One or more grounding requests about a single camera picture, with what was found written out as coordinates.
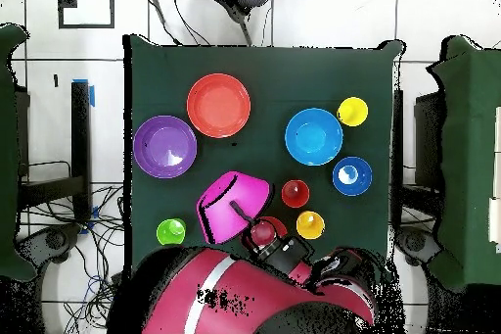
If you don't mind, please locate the golden yellow plastic cup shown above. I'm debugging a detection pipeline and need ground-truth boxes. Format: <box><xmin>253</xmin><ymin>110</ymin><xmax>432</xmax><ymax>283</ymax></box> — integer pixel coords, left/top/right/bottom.
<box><xmin>296</xmin><ymin>210</ymin><xmax>326</xmax><ymax>241</ymax></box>

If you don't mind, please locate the small dark blue bowl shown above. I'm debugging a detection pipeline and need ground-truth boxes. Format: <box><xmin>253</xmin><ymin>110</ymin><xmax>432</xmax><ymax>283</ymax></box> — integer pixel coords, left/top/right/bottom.
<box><xmin>332</xmin><ymin>156</ymin><xmax>374</xmax><ymax>197</ymax></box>

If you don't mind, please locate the small orange bowl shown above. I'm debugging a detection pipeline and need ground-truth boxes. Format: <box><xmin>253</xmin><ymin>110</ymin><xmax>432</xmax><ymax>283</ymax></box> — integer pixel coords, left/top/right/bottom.
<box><xmin>265</xmin><ymin>215</ymin><xmax>289</xmax><ymax>239</ymax></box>

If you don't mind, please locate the tangle of floor cables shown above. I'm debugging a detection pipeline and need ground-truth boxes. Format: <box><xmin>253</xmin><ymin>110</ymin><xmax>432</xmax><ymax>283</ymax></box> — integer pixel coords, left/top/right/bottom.
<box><xmin>19</xmin><ymin>182</ymin><xmax>130</xmax><ymax>334</ymax></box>

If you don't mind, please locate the red-orange plastic cup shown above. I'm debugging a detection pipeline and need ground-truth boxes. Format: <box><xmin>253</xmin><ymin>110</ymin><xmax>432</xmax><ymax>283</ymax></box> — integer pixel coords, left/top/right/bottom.
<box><xmin>280</xmin><ymin>179</ymin><xmax>311</xmax><ymax>209</ymax></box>

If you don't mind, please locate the grey chair base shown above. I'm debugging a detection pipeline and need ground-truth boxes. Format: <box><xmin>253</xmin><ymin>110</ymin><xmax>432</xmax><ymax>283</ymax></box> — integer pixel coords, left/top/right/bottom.
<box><xmin>394</xmin><ymin>225</ymin><xmax>443</xmax><ymax>266</ymax></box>

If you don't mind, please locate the green plastic cup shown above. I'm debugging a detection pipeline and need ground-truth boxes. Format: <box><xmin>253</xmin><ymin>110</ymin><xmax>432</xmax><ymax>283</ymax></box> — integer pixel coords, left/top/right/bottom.
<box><xmin>156</xmin><ymin>217</ymin><xmax>188</xmax><ymax>247</ymax></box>

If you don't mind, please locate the black stand frame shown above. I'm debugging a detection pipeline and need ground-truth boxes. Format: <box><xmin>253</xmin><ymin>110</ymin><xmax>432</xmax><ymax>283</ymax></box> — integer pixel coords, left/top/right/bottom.
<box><xmin>17</xmin><ymin>80</ymin><xmax>93</xmax><ymax>222</ymax></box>
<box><xmin>391</xmin><ymin>88</ymin><xmax>445</xmax><ymax>194</ymax></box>

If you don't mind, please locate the large shallow orange bowl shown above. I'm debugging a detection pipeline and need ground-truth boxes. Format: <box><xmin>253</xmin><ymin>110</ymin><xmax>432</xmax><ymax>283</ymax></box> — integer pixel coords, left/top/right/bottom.
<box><xmin>186</xmin><ymin>72</ymin><xmax>252</xmax><ymax>140</ymax></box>

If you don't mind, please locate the black square frame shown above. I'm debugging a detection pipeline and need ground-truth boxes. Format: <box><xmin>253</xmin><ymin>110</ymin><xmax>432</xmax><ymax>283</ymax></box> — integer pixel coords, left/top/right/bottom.
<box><xmin>57</xmin><ymin>0</ymin><xmax>115</xmax><ymax>30</ymax></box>

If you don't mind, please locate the lemon yellow plastic cup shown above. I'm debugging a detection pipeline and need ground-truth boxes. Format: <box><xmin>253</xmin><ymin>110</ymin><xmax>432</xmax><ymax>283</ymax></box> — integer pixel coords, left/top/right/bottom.
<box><xmin>337</xmin><ymin>96</ymin><xmax>370</xmax><ymax>128</ymax></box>

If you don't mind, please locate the light blue plastic bowl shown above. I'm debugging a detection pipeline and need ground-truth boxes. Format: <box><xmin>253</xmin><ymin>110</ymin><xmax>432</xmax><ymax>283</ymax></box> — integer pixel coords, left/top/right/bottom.
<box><xmin>284</xmin><ymin>107</ymin><xmax>344</xmax><ymax>167</ymax></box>

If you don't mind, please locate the dark green tablecloth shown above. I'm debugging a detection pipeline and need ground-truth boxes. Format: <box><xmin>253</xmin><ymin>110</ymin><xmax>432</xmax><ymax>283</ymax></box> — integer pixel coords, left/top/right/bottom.
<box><xmin>122</xmin><ymin>33</ymin><xmax>404</xmax><ymax>285</ymax></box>

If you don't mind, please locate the purple plastic bowl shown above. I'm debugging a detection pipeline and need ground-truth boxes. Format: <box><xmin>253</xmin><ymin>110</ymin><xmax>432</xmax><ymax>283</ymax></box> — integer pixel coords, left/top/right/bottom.
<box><xmin>132</xmin><ymin>115</ymin><xmax>198</xmax><ymax>180</ymax></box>

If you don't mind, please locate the pink plastic bowl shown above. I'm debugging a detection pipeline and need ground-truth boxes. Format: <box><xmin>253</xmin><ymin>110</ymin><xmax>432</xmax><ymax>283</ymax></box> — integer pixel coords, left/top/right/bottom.
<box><xmin>195</xmin><ymin>170</ymin><xmax>273</xmax><ymax>246</ymax></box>

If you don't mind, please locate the black chair base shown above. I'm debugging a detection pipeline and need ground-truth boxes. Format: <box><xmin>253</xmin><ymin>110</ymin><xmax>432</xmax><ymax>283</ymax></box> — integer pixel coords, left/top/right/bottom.
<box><xmin>15</xmin><ymin>223</ymin><xmax>81</xmax><ymax>272</ymax></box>

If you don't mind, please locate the blue tape strip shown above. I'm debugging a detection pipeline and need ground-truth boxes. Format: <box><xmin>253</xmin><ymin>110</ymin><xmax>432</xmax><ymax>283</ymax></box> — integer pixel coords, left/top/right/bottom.
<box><xmin>72</xmin><ymin>78</ymin><xmax>96</xmax><ymax>109</ymax></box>

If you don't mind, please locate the green cloth side table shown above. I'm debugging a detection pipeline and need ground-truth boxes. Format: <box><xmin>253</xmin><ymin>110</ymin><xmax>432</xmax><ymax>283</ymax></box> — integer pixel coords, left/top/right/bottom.
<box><xmin>426</xmin><ymin>34</ymin><xmax>501</xmax><ymax>294</ymax></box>
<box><xmin>0</xmin><ymin>23</ymin><xmax>38</xmax><ymax>282</ymax></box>

